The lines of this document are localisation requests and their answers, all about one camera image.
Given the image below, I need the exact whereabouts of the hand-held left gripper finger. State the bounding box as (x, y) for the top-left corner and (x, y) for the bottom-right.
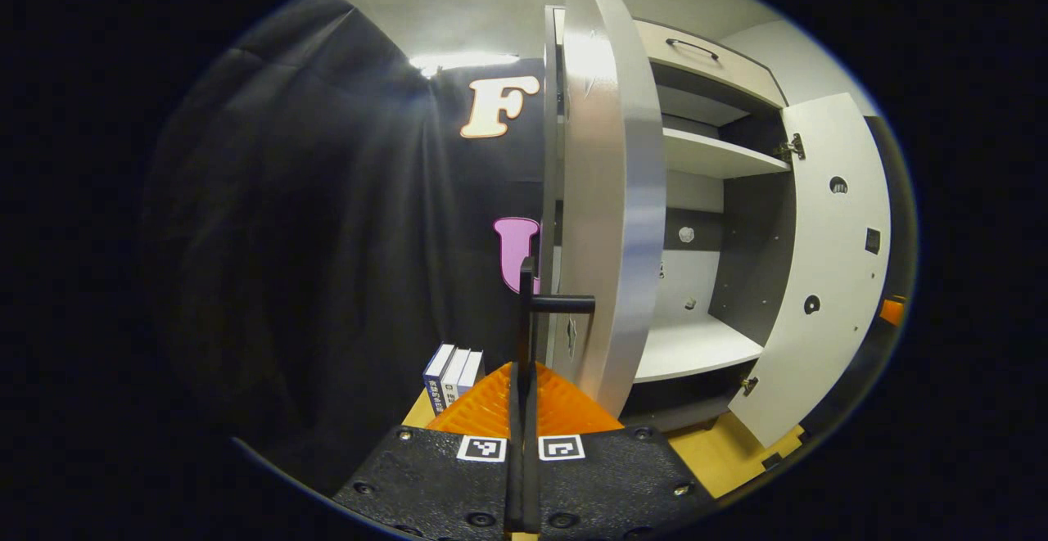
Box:
(332, 361), (525, 541)
(524, 361), (715, 541)

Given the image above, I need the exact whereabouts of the headphone sticker shoe cabinet door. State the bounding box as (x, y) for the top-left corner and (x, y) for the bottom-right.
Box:
(727, 92), (892, 449)

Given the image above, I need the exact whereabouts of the grey double-door shoe cabinet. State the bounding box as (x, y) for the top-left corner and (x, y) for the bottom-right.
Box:
(540, 5), (811, 435)

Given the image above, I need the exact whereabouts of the black door handle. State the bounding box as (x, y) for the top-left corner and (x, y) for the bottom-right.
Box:
(517, 256), (597, 374)

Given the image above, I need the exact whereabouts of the camera sticker shoe cabinet door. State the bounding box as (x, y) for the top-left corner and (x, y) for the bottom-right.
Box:
(561, 0), (666, 419)

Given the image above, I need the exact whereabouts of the white cabinet shelf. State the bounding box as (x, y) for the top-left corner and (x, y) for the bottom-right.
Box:
(662, 128), (792, 180)
(633, 312), (765, 385)

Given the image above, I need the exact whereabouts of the grey cabinet drawer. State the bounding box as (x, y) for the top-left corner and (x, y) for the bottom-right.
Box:
(635, 20), (788, 110)

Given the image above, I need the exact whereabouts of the black drawer handle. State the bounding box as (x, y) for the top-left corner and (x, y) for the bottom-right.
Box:
(665, 38), (721, 61)

